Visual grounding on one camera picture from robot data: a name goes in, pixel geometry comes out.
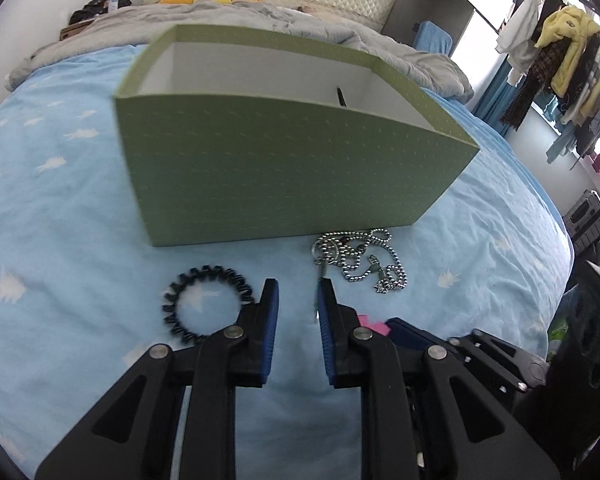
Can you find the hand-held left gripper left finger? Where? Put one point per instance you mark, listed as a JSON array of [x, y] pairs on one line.
[[271, 330]]

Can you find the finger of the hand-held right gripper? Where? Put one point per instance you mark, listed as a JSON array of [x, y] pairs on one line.
[[505, 360], [402, 332]]

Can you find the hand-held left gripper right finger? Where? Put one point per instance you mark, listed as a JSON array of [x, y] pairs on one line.
[[326, 335]]

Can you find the pink hair clip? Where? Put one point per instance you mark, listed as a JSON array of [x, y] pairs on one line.
[[377, 329]]

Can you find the green cardboard box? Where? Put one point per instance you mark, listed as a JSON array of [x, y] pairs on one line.
[[280, 170]]

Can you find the black plastic crate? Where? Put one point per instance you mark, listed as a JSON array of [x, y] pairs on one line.
[[586, 217]]

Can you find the blue curtain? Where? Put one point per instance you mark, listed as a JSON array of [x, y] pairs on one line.
[[495, 100]]

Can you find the dark checked scarf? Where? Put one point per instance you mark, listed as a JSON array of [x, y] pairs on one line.
[[530, 90]]

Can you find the grey duvet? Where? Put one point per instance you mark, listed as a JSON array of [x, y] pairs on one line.
[[390, 55]]

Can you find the blue towel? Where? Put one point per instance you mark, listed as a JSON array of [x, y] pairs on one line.
[[432, 37]]

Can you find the white hanging shirt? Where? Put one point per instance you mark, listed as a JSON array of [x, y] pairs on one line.
[[520, 30]]

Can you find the wooden nightstand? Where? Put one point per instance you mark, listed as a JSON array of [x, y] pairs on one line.
[[75, 30]]

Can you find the black bag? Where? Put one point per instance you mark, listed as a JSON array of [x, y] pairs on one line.
[[97, 7]]

